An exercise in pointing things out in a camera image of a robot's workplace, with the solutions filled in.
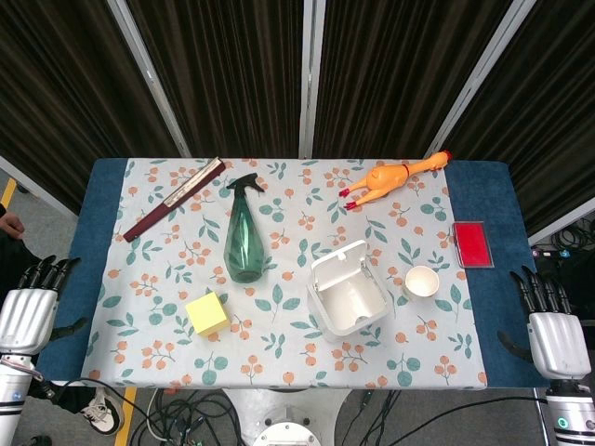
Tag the yellow cube block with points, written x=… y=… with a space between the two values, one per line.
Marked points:
x=207 y=313

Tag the black and white sneaker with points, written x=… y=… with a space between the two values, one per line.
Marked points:
x=100 y=411

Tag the dark pleated screen panel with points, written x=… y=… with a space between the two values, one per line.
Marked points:
x=539 y=102
x=60 y=83
x=218 y=69
x=400 y=69

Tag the blue table cover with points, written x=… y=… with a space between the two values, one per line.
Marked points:
x=70 y=288

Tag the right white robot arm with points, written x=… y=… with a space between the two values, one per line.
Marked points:
x=569 y=411

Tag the red rectangular ink pad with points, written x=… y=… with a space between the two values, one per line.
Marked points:
x=472 y=244

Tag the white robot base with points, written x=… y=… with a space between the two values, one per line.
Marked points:
x=283 y=415

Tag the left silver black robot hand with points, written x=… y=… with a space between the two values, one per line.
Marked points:
x=25 y=313

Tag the folded maroon hand fan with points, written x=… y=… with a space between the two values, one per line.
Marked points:
x=174 y=200

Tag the floral patterned tablecloth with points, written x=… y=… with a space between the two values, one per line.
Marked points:
x=283 y=279

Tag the person's hand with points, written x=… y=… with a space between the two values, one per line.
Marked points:
x=10 y=226

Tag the green plastic spray bottle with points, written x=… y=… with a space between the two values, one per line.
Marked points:
x=244 y=232

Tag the white plastic container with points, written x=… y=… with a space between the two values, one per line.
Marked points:
x=346 y=292

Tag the orange rubber chicken toy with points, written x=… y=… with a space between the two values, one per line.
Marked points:
x=383 y=181

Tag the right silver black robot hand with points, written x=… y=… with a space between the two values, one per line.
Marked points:
x=555 y=341

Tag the white paper cup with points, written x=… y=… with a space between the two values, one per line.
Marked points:
x=420 y=283

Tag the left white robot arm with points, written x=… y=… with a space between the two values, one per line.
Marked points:
x=11 y=395

